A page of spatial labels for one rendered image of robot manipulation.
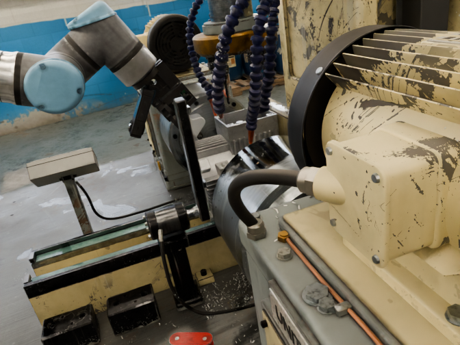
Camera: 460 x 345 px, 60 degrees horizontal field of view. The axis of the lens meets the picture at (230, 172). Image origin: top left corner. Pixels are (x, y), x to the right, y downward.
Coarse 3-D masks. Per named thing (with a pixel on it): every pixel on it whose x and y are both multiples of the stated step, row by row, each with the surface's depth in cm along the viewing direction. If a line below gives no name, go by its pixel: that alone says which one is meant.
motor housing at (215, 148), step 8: (216, 136) 93; (200, 144) 91; (208, 144) 90; (216, 144) 90; (224, 144) 90; (200, 152) 88; (208, 152) 89; (216, 152) 90; (224, 152) 90; (216, 160) 89; (224, 160) 89; (208, 176) 87; (216, 176) 87; (208, 184) 86; (208, 192) 87; (208, 200) 89
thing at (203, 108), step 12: (192, 84) 123; (204, 96) 110; (192, 108) 110; (204, 108) 111; (228, 108) 113; (240, 108) 114; (168, 132) 111; (204, 132) 113; (216, 132) 114; (168, 144) 114; (180, 144) 112; (180, 156) 114
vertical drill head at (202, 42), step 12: (216, 0) 79; (228, 0) 78; (216, 12) 80; (228, 12) 79; (252, 12) 82; (204, 24) 83; (216, 24) 79; (240, 24) 78; (252, 24) 79; (204, 36) 82; (216, 36) 78; (240, 36) 77; (264, 36) 79; (204, 48) 80; (240, 48) 78; (228, 60) 82; (264, 60) 84; (228, 72) 83; (228, 96) 85
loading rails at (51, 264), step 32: (128, 224) 100; (192, 224) 102; (32, 256) 93; (64, 256) 94; (96, 256) 97; (128, 256) 88; (160, 256) 91; (192, 256) 94; (224, 256) 96; (32, 288) 84; (64, 288) 86; (96, 288) 88; (128, 288) 91; (160, 288) 94
